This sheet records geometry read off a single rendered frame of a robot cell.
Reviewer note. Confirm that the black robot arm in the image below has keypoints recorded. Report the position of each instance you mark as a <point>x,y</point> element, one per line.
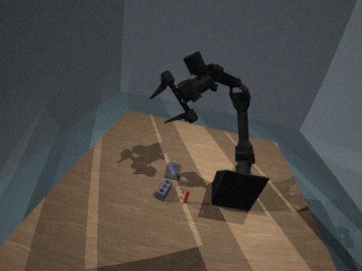
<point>207,76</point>

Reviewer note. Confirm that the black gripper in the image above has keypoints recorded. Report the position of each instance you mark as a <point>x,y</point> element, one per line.
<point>168,80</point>

